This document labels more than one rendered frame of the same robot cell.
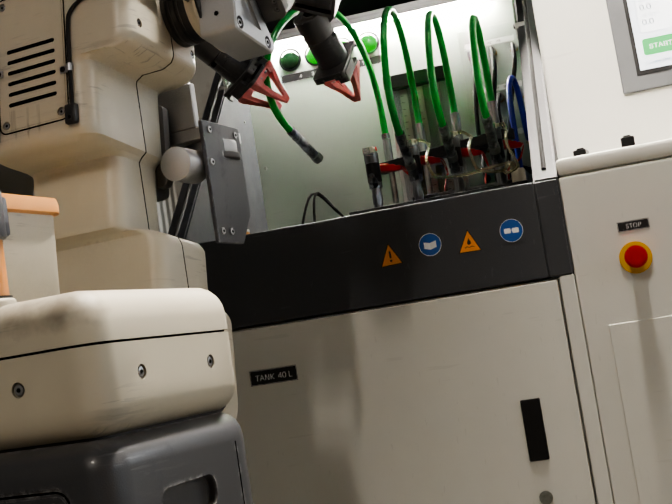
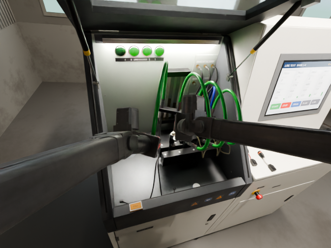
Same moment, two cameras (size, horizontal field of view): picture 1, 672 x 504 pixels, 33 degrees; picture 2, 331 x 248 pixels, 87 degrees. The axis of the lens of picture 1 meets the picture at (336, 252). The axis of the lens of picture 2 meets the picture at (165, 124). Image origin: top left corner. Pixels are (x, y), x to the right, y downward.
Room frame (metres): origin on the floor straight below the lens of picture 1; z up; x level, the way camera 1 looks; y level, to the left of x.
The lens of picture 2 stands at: (1.73, 0.28, 1.69)
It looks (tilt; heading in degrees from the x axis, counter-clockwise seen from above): 43 degrees down; 325
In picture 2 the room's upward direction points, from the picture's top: 8 degrees clockwise
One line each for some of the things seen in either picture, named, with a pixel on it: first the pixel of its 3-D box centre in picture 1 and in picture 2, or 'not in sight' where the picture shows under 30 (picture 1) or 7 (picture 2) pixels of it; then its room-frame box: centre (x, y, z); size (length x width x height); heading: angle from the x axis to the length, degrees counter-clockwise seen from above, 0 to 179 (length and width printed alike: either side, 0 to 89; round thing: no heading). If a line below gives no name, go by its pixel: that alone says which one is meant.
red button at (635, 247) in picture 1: (635, 256); (257, 195); (1.81, -0.47, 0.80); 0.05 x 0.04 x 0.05; 77
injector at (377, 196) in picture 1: (378, 206); (171, 149); (2.17, -0.09, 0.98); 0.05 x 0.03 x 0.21; 167
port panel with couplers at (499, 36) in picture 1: (497, 95); (201, 82); (2.39, -0.39, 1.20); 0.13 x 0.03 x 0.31; 77
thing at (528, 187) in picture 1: (361, 261); (182, 201); (1.95, -0.04, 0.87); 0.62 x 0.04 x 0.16; 77
